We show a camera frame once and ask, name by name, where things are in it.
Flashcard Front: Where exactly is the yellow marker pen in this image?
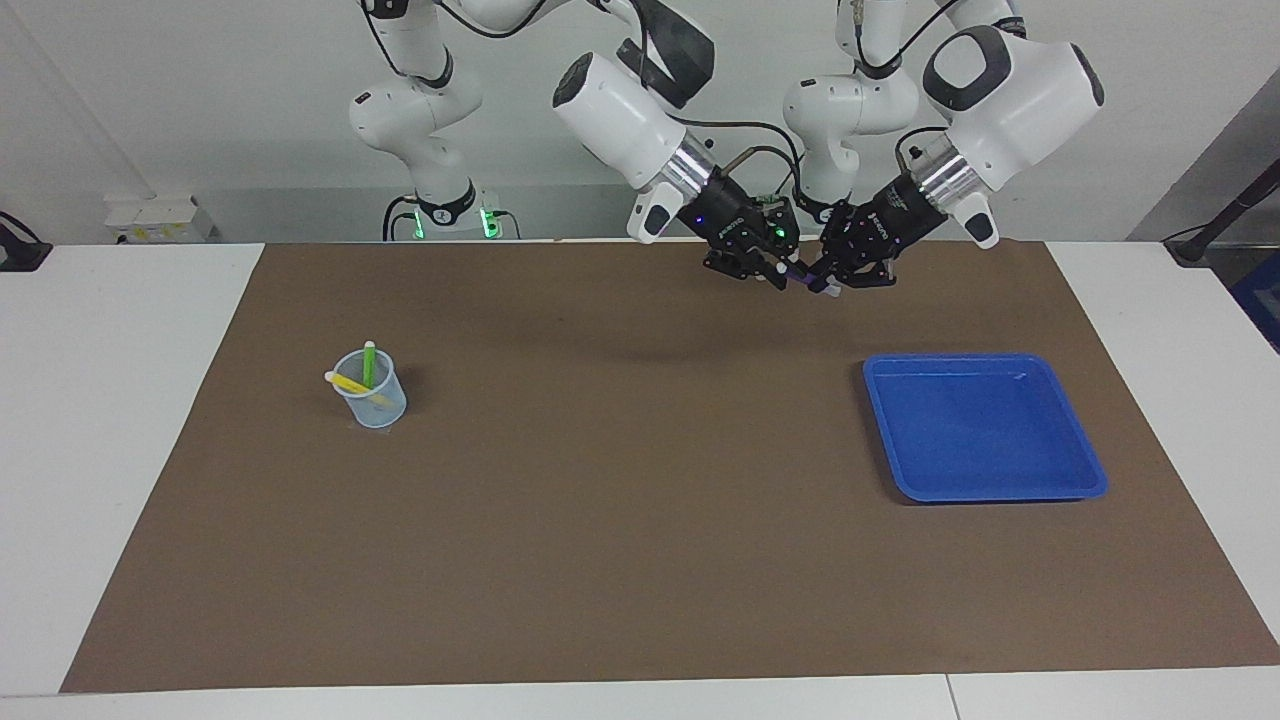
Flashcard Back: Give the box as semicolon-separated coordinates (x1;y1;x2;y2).
325;371;396;406

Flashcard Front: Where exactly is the blue plastic tray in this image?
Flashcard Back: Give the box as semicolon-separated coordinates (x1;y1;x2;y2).
863;352;1109;503

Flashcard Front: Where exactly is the brown table mat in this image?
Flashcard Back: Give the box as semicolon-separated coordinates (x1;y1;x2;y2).
60;238;1280;694

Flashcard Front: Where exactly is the black stand with pole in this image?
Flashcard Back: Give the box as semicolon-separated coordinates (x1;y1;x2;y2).
1165;160;1280;266

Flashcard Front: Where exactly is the blue crate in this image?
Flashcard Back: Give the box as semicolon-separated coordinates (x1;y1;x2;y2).
1230;250;1280;356

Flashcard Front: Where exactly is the translucent plastic cup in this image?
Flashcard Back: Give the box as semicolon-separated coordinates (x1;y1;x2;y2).
331;348;408;429

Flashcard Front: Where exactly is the white power strip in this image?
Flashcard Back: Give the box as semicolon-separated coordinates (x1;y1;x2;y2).
103;193;216;244

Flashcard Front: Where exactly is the black clamp base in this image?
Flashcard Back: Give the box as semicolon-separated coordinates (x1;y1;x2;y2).
0;210;53;273

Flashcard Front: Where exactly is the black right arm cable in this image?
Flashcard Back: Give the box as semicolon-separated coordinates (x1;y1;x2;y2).
660;115;806;216

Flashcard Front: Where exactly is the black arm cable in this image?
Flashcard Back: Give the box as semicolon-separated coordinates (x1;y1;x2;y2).
840;0;1011;171
660;115;806;216

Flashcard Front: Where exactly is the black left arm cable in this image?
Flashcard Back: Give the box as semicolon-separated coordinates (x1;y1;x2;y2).
840;0;1011;171

